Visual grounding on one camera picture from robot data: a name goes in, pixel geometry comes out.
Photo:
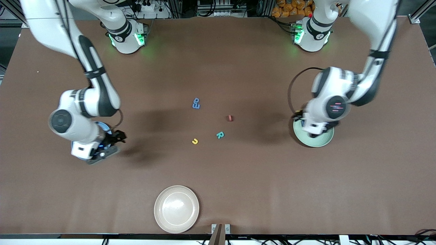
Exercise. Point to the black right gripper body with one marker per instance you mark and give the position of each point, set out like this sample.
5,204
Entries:
111,139

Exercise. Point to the blue lowercase m letter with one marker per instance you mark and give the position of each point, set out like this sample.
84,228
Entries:
196,105

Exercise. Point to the teal uppercase R letter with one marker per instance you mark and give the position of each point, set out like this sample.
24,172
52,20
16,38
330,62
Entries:
220,135

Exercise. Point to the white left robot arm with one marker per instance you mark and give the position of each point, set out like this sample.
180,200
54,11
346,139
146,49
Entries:
340,85

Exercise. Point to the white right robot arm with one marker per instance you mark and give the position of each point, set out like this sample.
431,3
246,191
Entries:
73,102

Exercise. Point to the blue plate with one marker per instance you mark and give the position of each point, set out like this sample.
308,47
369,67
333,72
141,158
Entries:
106,128

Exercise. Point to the beige plate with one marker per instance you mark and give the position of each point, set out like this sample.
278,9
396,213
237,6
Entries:
176,209

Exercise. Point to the large table cover sheet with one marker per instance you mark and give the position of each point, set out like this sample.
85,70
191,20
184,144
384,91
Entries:
238,187

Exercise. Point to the white power strip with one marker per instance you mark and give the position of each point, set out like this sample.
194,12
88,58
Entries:
160,14

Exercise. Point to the metal equipment rack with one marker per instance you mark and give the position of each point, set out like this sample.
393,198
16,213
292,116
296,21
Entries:
221,8

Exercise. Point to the green plate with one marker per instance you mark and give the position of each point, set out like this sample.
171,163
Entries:
316,141

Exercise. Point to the orange packet pile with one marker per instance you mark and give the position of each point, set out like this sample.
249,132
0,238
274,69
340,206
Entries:
293,8

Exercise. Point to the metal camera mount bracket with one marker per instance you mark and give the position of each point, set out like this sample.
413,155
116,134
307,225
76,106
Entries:
220,234

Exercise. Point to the aluminium frame post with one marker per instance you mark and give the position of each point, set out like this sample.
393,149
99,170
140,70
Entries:
417,17
14,10

